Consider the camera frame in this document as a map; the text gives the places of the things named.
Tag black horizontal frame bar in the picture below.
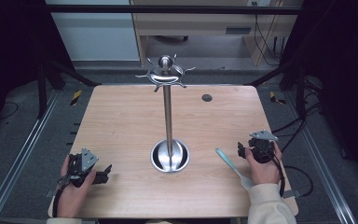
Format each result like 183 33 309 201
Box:
45 4 304 16

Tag thin black floor cable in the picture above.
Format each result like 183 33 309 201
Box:
0 101 20 121

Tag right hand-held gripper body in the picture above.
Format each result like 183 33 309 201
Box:
247 130 280 164

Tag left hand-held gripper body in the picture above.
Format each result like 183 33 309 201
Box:
62 147 100 189

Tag hand-held gripper cable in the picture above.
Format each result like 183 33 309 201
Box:
51 175 73 218
269 148 287 198

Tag right hand-held gripper cable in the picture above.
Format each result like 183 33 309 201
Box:
269 148 287 198

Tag person's left hand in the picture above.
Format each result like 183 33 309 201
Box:
56 154 98 203

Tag left hand-held gripper cable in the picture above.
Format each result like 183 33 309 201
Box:
51 175 73 218

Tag steel utensil rack stand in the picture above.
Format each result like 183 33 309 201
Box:
134 53 197 175

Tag black looped floor cable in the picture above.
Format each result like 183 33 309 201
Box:
283 165 315 198

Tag aluminium floor rail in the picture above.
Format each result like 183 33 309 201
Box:
0 89 61 224
279 90 358 224

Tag light wooden desk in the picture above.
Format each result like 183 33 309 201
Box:
130 0 304 68

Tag turquoise-handled white spatula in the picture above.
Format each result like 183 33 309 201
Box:
214 147 256 192

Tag white cabinet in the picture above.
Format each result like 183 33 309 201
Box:
45 0 141 62

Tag yellow black striped tape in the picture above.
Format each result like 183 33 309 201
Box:
69 89 84 107
268 91 288 106

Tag black metal frame strut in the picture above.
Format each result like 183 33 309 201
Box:
244 57 308 120
36 57 103 119

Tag person's right hand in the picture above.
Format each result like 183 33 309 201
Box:
244 141 283 187

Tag black floor cables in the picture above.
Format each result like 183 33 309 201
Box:
270 76 324 154

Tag black hanging cables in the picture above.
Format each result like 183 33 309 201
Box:
252 1 282 67

